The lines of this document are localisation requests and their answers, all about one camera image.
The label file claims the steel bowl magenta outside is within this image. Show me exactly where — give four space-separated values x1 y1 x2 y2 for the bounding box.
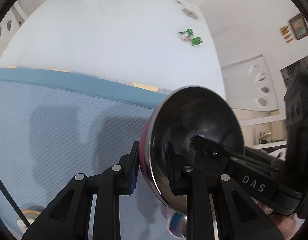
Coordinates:
139 86 244 215

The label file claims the pink patterned bowl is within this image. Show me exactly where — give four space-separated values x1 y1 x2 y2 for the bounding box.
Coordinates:
165 209 187 239

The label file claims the person's right hand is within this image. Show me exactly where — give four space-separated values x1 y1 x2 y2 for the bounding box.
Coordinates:
257 202 304 240

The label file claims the white chair right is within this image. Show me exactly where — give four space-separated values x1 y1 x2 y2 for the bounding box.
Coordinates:
221 54 287 150

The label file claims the white chair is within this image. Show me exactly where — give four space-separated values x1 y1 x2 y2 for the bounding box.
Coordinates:
221 54 287 150
0 2 28 58

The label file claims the green wrapped candy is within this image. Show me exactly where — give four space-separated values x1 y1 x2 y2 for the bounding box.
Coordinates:
178 29 203 46

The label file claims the flower shaped coaster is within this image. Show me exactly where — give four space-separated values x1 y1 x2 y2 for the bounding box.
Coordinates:
182 8 198 20

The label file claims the white chair far left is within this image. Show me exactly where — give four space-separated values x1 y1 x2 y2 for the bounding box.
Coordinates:
0 2 28 58

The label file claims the framed wall picture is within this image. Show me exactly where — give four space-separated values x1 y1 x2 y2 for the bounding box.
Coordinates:
289 13 308 40

